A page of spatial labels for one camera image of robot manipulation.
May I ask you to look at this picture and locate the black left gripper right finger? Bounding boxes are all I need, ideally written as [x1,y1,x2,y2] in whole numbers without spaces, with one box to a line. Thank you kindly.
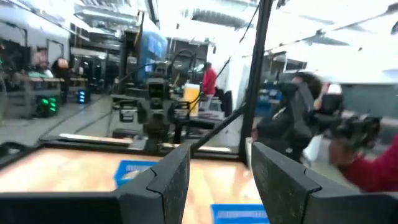
[251,141,358,224]

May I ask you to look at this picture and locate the blue slotted plastic basket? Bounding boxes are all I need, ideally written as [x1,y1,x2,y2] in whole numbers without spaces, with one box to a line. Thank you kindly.
[113,159,159,189]
[210,203,270,224]

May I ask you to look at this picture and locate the black box green lights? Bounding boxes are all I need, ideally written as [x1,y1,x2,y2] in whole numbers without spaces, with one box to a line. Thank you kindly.
[35,95,59,118]

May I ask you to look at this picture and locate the workbench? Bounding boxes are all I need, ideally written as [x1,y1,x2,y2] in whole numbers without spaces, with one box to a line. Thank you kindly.
[0,74,90,121]

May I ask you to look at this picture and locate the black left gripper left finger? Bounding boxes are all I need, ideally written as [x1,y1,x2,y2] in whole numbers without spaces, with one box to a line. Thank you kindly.
[116,142,191,224]

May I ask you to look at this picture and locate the black metal table frame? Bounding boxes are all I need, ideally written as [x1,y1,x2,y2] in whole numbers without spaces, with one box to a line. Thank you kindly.
[0,0,274,166]

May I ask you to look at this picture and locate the translucent yellow container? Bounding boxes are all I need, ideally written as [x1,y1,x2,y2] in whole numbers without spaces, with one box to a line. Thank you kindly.
[183,83,201,117]

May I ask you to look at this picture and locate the person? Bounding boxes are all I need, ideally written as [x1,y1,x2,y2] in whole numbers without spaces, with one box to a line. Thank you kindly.
[51,57,72,103]
[201,61,218,97]
[251,72,326,164]

